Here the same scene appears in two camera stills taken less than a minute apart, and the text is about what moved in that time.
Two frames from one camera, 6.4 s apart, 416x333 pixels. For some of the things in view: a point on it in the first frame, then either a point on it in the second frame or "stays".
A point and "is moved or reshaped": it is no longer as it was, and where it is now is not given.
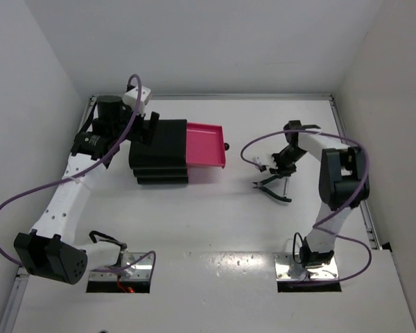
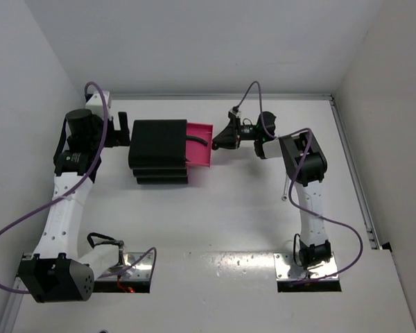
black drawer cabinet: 165,161 stays
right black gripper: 279,170 → 230,137
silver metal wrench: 286,186 stays
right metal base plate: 288,269 stays
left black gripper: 143,134 → 117,137
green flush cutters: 260,184 → 197,139
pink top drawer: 205,144 is moved or reshaped
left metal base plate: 141,270 stays
